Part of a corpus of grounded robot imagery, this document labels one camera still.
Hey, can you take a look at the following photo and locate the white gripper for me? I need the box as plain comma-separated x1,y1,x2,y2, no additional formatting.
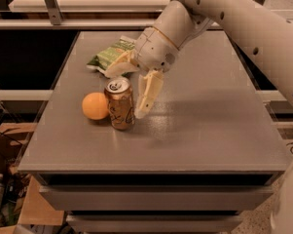
104,27,178,119

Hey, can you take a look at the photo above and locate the orange soda can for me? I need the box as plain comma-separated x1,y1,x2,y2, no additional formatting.
104,77,134,131

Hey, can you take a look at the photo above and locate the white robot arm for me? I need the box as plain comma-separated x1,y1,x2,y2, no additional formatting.
105,0,293,118

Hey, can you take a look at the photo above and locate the green chip bag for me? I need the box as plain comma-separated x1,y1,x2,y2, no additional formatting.
87,36,135,77

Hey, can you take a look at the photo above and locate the orange fruit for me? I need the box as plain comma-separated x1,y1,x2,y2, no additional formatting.
82,93,109,120

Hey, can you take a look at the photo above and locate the grey drawer cabinet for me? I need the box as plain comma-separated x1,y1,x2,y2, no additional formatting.
19,31,291,234

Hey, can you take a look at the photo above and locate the cardboard box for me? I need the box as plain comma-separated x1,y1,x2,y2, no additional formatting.
0,123,64,234

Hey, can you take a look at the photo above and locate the metal frame shelf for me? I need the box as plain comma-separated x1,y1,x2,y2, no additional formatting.
0,0,293,31

